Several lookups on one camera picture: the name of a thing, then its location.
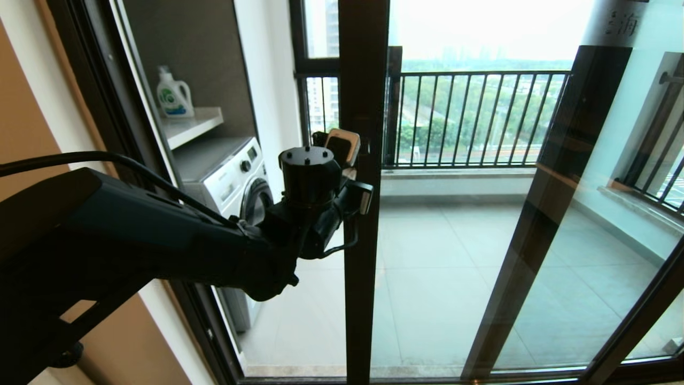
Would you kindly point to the silver front-load washing machine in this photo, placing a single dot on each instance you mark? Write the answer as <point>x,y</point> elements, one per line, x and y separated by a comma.
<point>224,176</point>

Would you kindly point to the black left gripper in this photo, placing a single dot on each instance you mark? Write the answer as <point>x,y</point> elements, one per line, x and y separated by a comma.
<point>320,208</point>

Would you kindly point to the dark outer door frame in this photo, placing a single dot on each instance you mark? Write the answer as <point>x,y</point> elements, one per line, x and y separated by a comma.
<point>157,315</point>

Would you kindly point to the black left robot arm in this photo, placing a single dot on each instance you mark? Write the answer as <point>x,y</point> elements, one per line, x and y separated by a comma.
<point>107,240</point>

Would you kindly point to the grey stone balcony sill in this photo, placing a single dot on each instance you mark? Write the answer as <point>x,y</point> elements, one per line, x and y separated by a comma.
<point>454,175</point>

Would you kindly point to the black balcony railing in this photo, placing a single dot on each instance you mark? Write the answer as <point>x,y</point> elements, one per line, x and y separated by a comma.
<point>481,72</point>

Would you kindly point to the white detergent bottle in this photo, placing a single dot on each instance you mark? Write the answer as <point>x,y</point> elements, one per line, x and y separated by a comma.
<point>173,101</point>

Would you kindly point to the dark balcony window frame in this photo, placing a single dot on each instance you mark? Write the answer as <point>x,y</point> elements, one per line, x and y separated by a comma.
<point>315,67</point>

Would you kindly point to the white shelf board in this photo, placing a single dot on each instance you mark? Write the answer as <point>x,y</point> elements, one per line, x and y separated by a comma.
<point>192,125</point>

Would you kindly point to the grey stone side sill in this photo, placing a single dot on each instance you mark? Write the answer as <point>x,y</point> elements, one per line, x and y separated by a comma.
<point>622,203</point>

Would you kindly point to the dark framed sliding glass door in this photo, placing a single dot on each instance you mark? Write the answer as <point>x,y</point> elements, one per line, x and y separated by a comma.
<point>363,299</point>

